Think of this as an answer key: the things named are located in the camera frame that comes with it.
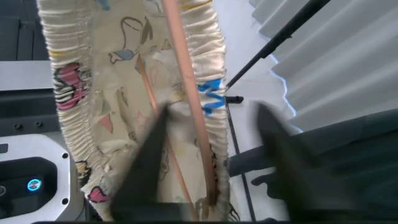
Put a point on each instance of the pink clothes hanger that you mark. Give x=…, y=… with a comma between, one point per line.
x=186, y=71

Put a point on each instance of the dark grey t-shirt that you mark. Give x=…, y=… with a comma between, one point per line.
x=357, y=149

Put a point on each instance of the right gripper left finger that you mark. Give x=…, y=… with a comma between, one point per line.
x=146, y=177

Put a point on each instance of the cream printed garment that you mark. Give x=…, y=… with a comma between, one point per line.
x=115, y=93

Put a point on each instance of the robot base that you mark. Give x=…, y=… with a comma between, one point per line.
x=25, y=105

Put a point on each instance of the white curtain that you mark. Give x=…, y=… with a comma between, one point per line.
x=342, y=62

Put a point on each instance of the black clothes rack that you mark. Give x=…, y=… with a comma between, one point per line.
x=280, y=35

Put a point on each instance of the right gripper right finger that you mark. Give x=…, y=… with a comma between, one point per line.
x=298, y=174

